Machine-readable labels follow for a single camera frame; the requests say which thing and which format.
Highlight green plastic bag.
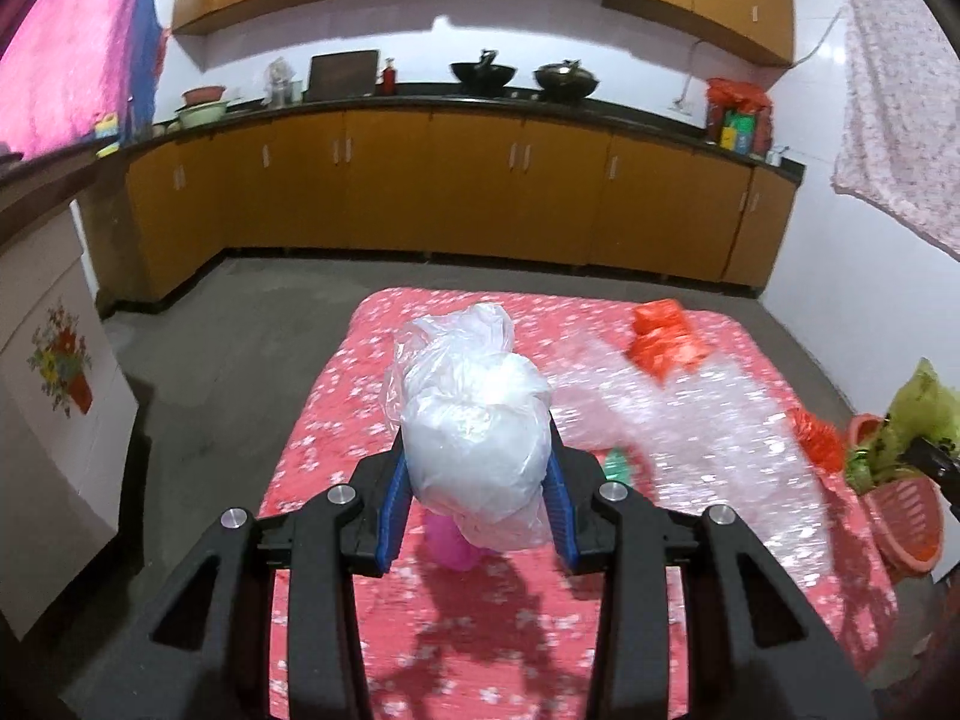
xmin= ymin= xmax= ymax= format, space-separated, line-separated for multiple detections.
xmin=844 ymin=358 xmax=958 ymax=496

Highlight clear bubble wrap sheet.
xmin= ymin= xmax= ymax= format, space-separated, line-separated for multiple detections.
xmin=544 ymin=337 xmax=833 ymax=589

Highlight white plastic bag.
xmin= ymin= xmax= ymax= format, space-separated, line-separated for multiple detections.
xmin=382 ymin=302 xmax=551 ymax=553

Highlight red plastic trash basket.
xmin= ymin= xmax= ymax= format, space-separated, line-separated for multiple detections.
xmin=850 ymin=415 xmax=944 ymax=582

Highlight lower wooden kitchen cabinets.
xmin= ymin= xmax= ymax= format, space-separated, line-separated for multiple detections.
xmin=80 ymin=107 xmax=799 ymax=304

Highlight dark green plastic wrapper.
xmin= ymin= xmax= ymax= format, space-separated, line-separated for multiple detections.
xmin=604 ymin=447 xmax=633 ymax=486

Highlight magenta plastic wrapper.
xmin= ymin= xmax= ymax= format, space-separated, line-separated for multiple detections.
xmin=423 ymin=509 xmax=496 ymax=572

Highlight red floral table cloth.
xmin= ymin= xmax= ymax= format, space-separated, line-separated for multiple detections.
xmin=260 ymin=288 xmax=898 ymax=718

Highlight red bag on table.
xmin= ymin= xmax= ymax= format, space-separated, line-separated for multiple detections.
xmin=626 ymin=299 xmax=713 ymax=382

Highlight white floral cabinet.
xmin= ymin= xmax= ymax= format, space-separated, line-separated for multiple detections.
xmin=2 ymin=210 xmax=139 ymax=637

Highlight pink floral hanging cloth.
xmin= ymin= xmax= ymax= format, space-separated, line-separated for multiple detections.
xmin=832 ymin=0 xmax=958 ymax=257

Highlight red bag of groceries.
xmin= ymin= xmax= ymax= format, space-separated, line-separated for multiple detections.
xmin=704 ymin=78 xmax=773 ymax=160

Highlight stacked wash basins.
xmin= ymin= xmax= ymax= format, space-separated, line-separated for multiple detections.
xmin=178 ymin=85 xmax=228 ymax=128

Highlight black lidded wok right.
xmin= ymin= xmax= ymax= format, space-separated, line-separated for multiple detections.
xmin=534 ymin=60 xmax=599 ymax=103

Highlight dark cutting board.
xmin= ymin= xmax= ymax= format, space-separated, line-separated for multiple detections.
xmin=302 ymin=50 xmax=379 ymax=103

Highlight red bottle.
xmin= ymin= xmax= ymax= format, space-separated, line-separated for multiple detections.
xmin=379 ymin=57 xmax=397 ymax=96

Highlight clear glass jar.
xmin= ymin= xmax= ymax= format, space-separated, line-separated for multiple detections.
xmin=265 ymin=57 xmax=302 ymax=107

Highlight black wok left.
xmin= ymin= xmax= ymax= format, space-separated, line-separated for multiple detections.
xmin=451 ymin=49 xmax=516 ymax=96

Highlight pink hanging towel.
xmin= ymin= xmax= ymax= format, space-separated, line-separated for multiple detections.
xmin=2 ymin=0 xmax=169 ymax=160

